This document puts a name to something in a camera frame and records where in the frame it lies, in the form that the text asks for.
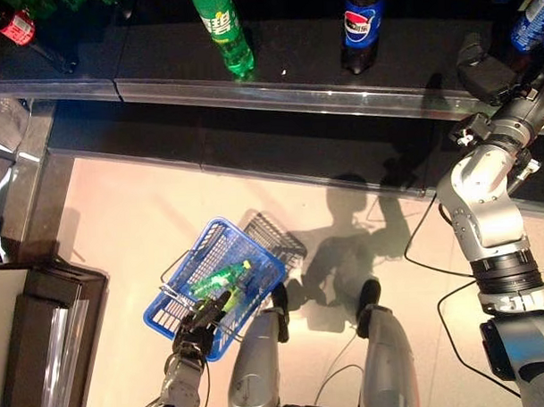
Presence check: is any blue plastic shopping basket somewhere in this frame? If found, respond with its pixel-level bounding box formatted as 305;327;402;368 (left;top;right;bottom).
139;215;291;365

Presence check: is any green plastic soda bottle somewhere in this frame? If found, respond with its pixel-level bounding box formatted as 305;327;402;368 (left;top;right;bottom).
188;259;255;302

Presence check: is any small Coca-Cola bottle red cap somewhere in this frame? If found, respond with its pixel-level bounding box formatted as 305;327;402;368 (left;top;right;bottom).
0;0;80;77

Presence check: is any Pepsi cola bottle blue cap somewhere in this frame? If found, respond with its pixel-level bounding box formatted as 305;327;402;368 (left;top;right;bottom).
507;0;544;57
339;0;388;76

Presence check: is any silver left robot leg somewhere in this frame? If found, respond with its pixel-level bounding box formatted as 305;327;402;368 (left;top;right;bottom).
222;281;294;407

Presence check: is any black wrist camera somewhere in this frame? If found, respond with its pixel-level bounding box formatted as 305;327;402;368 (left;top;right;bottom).
446;112;493;148

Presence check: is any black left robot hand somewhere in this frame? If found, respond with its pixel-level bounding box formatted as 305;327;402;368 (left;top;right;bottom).
171;290;238;364

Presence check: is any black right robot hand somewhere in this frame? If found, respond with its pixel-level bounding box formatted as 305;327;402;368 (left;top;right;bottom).
454;29;520;110

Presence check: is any black low display cabinet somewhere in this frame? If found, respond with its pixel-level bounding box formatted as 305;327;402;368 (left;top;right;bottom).
0;256;114;407

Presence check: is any black shelf board clear rail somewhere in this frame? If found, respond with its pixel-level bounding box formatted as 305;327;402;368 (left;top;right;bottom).
111;8;544;152
196;106;544;237
0;19;122;107
46;97;205;178

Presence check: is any brown stone plinth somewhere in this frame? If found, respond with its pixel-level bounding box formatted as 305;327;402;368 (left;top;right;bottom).
0;98;81;268

